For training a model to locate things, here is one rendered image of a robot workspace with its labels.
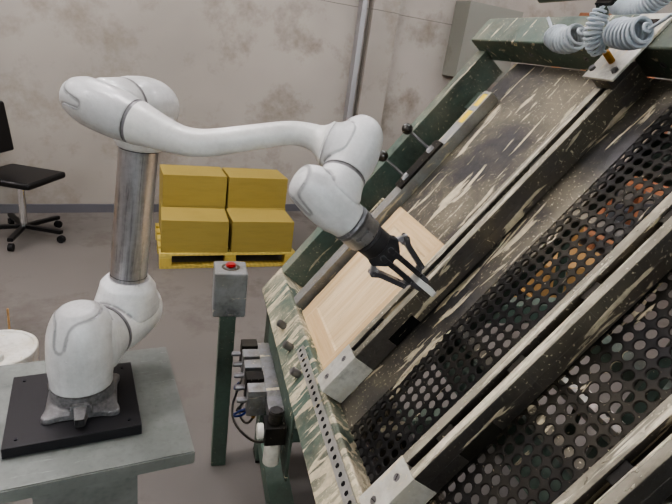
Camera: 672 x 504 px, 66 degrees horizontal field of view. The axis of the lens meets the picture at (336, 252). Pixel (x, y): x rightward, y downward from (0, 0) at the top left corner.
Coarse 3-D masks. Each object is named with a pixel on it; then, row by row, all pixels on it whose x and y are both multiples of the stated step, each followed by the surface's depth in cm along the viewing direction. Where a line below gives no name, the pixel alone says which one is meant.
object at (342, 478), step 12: (300, 348) 156; (300, 360) 152; (312, 372) 144; (312, 384) 140; (312, 396) 136; (324, 408) 130; (324, 420) 127; (324, 432) 124; (336, 444) 119; (336, 456) 116; (336, 468) 114; (336, 480) 112; (348, 480) 109; (348, 492) 107
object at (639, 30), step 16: (544, 0) 130; (560, 0) 125; (624, 16) 108; (640, 16) 103; (560, 32) 123; (576, 32) 124; (608, 32) 109; (624, 32) 105; (640, 32) 107; (560, 48) 124; (576, 48) 122; (624, 48) 107; (640, 48) 105
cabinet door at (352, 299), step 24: (408, 216) 163; (432, 240) 145; (360, 264) 167; (336, 288) 169; (360, 288) 159; (384, 288) 149; (312, 312) 171; (336, 312) 161; (360, 312) 151; (312, 336) 162; (336, 336) 153
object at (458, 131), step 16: (480, 96) 170; (464, 112) 172; (480, 112) 168; (464, 128) 168; (448, 144) 169; (432, 160) 170; (416, 176) 171; (400, 192) 172; (384, 208) 173; (336, 256) 178; (352, 256) 177; (320, 272) 179; (336, 272) 178; (304, 288) 181; (320, 288) 179; (304, 304) 180
